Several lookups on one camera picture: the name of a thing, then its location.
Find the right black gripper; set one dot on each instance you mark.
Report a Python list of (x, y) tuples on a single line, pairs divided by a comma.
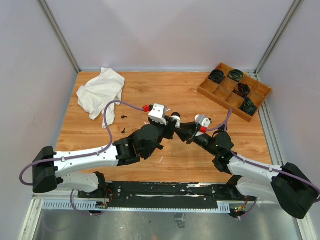
[(186, 131)]

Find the dark red rolled item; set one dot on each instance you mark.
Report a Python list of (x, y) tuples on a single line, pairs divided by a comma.
[(242, 90)]

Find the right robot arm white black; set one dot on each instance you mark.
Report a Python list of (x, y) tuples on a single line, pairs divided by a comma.
[(284, 185)]

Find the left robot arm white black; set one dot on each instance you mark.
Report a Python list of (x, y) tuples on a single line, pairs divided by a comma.
[(52, 170)]

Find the wooden compartment tray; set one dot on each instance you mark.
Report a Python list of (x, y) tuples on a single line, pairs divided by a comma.
[(223, 94)]

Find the blue green rolled item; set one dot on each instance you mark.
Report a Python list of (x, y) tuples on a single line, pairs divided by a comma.
[(248, 106)]

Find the black rolled item far left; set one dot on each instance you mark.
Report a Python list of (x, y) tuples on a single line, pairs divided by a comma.
[(217, 76)]

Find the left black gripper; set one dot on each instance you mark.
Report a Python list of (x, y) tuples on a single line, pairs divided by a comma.
[(169, 128)]

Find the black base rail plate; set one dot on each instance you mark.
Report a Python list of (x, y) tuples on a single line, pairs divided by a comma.
[(166, 195)]

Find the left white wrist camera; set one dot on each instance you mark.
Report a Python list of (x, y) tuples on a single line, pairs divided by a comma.
[(158, 114)]

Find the green black rolled item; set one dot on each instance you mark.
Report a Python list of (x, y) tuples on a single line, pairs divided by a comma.
[(236, 75)]

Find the white round charging case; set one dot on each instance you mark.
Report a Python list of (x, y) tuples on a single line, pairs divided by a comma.
[(176, 116)]

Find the white crumpled cloth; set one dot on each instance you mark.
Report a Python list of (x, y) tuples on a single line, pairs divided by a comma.
[(94, 96)]

